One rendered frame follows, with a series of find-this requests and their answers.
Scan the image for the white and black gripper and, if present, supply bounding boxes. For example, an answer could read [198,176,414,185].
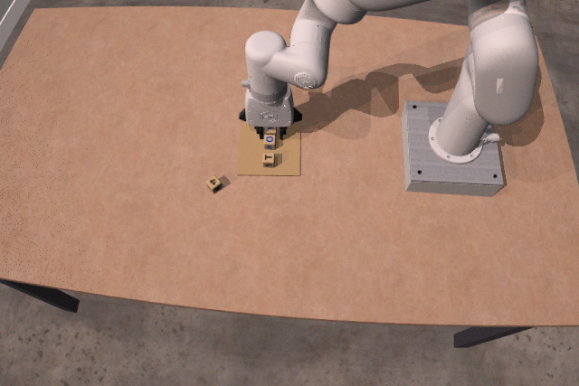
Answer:
[239,84,302,140]

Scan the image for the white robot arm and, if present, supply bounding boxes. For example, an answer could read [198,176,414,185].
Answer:
[242,0,539,165]

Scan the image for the tan flat square mat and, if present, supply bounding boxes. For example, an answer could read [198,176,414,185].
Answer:
[237,123,300,176]

